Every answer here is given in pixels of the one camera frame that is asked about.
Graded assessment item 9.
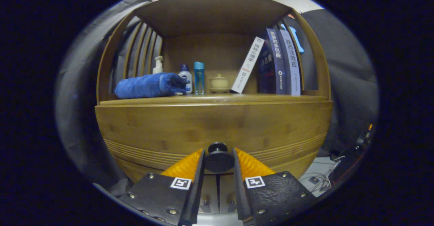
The white book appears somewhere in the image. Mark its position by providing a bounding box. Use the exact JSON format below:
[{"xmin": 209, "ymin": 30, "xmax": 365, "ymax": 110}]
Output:
[{"xmin": 230, "ymin": 37, "xmax": 265, "ymax": 94}]

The blue spine book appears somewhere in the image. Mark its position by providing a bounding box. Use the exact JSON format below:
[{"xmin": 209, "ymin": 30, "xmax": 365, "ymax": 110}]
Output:
[{"xmin": 265, "ymin": 28, "xmax": 287, "ymax": 95}]

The wooden cabinet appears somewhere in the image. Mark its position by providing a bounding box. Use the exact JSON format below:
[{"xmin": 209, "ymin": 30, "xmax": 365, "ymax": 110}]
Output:
[{"xmin": 94, "ymin": 0, "xmax": 334, "ymax": 216}]

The black equipment with orange part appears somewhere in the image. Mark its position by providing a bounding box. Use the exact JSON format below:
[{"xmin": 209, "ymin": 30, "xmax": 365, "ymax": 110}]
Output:
[{"xmin": 331, "ymin": 124, "xmax": 375, "ymax": 182}]

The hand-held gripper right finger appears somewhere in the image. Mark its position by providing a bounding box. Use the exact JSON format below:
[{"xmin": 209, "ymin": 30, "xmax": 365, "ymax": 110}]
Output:
[{"xmin": 232, "ymin": 147, "xmax": 317, "ymax": 225}]

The white bottle with blue cap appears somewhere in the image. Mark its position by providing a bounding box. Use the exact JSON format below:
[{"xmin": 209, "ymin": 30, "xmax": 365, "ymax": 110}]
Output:
[{"xmin": 178, "ymin": 64, "xmax": 193, "ymax": 95}]

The wooden drawer with black knob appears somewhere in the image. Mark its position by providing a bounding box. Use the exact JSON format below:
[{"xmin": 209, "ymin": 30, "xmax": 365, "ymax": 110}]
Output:
[{"xmin": 95, "ymin": 100, "xmax": 334, "ymax": 182}]

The rolled blue towel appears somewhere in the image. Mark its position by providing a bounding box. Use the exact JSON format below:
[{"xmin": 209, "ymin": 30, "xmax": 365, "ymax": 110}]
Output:
[{"xmin": 115, "ymin": 72, "xmax": 188, "ymax": 99}]

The dark navy book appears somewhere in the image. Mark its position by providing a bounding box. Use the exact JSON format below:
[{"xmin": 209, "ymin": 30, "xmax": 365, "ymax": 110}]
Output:
[{"xmin": 257, "ymin": 39, "xmax": 277, "ymax": 94}]

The wooden countertop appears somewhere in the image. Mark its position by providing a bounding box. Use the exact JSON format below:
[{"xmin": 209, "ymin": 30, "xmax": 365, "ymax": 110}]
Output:
[{"xmin": 98, "ymin": 93, "xmax": 330, "ymax": 106}]

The pale lavender book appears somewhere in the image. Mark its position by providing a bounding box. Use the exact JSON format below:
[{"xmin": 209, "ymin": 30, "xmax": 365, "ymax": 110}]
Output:
[{"xmin": 278, "ymin": 29, "xmax": 301, "ymax": 96}]

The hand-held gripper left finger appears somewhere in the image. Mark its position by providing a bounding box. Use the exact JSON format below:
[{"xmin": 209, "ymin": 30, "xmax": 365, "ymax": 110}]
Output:
[{"xmin": 119, "ymin": 148, "xmax": 206, "ymax": 226}]

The tangle of cables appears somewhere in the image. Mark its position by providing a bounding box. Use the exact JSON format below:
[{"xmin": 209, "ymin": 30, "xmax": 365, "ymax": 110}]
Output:
[{"xmin": 300, "ymin": 156, "xmax": 344, "ymax": 194}]

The black backdrop cloth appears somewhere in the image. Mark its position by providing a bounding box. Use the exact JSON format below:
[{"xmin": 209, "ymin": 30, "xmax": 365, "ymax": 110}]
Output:
[{"xmin": 54, "ymin": 0, "xmax": 379, "ymax": 189}]

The clear blue bottle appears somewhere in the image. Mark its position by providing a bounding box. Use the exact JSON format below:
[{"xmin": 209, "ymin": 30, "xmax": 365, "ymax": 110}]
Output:
[{"xmin": 194, "ymin": 61, "xmax": 205, "ymax": 95}]

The white pump bottle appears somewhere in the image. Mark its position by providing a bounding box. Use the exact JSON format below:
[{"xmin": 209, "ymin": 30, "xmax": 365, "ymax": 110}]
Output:
[{"xmin": 152, "ymin": 56, "xmax": 164, "ymax": 74}]

